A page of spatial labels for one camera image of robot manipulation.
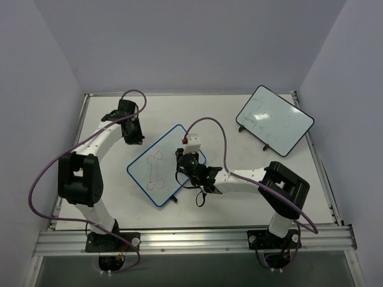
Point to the black framed whiteboard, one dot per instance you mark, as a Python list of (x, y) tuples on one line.
[(277, 123)]

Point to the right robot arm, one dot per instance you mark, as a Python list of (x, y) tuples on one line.
[(284, 190)]

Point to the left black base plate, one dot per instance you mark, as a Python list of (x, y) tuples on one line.
[(102, 243)]

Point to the aluminium front rail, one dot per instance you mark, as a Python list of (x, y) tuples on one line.
[(197, 241)]

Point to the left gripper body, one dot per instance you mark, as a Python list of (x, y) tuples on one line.
[(133, 139)]

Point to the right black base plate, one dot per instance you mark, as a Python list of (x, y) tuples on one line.
[(264, 240)]

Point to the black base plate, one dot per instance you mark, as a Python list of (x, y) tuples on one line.
[(102, 243), (264, 240)]

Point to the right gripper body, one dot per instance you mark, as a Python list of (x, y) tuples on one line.
[(179, 153)]

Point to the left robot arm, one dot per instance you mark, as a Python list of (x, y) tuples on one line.
[(80, 180)]

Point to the blue framed whiteboard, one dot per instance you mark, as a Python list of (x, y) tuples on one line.
[(154, 170)]

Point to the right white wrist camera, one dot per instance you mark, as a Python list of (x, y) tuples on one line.
[(192, 144)]

